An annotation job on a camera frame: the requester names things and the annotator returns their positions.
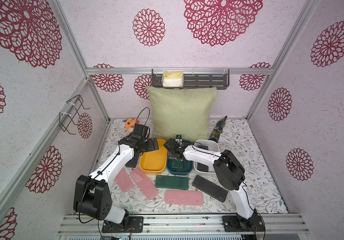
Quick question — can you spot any black pencil case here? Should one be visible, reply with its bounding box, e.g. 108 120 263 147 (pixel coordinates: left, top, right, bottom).
197 143 209 173
193 175 228 203
125 153 140 168

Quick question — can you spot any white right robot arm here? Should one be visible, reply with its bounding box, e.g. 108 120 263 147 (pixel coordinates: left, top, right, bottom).
163 139 263 225

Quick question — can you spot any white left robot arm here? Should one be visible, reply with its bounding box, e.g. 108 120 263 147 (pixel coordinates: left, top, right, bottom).
73 137 159 224

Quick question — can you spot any teal storage box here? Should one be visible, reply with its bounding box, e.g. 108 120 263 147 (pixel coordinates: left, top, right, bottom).
166 152 194 176

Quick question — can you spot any yellow storage box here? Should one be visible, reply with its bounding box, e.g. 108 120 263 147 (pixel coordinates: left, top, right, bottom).
139 139 167 175

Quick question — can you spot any dark green pencil case front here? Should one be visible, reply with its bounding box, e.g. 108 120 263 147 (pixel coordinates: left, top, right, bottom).
155 176 189 190

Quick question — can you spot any white storage box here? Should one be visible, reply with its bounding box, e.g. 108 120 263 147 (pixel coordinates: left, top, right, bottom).
193 140 221 175

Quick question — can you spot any pink pencil case far left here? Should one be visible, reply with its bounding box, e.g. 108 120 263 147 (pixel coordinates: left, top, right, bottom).
114 168 134 193

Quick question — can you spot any pink pencil case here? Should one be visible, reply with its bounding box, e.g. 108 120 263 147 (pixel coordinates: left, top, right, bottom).
114 168 134 193
130 168 158 200
164 190 205 206

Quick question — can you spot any pink pencil case middle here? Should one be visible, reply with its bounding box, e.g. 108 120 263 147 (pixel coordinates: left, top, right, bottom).
130 168 158 200

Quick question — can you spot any pink pencil case front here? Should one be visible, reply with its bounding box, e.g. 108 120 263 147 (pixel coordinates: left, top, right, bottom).
164 190 205 206

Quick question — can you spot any black pencil case front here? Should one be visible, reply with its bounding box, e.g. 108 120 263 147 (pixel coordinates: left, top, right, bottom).
193 175 228 203

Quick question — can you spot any orange shark plush toy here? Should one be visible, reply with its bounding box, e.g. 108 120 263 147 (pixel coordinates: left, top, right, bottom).
123 118 139 132

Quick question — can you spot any floral table mat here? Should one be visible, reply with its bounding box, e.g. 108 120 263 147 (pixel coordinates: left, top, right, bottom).
92 118 289 214

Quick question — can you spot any green pillow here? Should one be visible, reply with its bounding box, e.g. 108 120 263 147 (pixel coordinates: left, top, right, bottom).
146 86 218 143

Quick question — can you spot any tissue pack on shelf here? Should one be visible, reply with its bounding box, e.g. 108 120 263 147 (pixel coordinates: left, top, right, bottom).
162 71 184 88

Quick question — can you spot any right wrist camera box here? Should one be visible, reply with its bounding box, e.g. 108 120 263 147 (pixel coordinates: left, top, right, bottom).
175 135 183 145

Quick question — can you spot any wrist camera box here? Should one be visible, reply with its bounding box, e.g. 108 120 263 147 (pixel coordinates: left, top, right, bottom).
132 124 150 140
175 135 183 145

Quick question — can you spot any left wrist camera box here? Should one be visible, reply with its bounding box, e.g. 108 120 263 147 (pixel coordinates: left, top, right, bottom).
132 124 150 140

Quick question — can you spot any black wire wall rack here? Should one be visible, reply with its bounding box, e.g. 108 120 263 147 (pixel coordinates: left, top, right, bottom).
58 94 90 135

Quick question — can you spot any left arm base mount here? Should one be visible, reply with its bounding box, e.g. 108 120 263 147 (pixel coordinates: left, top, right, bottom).
102 217 144 234

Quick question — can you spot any dark wall shelf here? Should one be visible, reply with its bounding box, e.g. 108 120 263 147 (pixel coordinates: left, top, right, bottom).
151 69 230 90

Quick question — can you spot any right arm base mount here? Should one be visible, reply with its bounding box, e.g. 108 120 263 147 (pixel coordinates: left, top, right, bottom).
222 213 266 233

